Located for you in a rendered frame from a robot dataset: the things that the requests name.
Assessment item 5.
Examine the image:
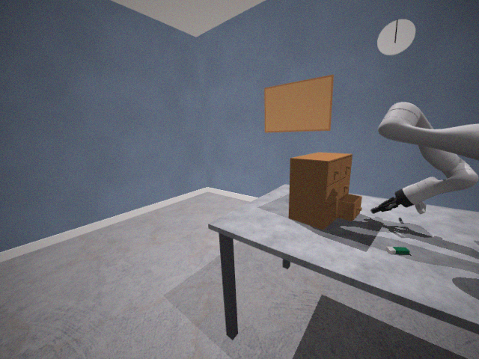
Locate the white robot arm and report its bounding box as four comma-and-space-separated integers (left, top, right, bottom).
378, 102, 479, 215

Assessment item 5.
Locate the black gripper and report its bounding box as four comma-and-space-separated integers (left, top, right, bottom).
370, 189, 414, 214

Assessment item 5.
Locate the brown wooden chest of drawers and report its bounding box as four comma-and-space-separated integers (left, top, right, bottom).
289, 153, 348, 230

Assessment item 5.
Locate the green and white eraser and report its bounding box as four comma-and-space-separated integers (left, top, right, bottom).
386, 247, 410, 254

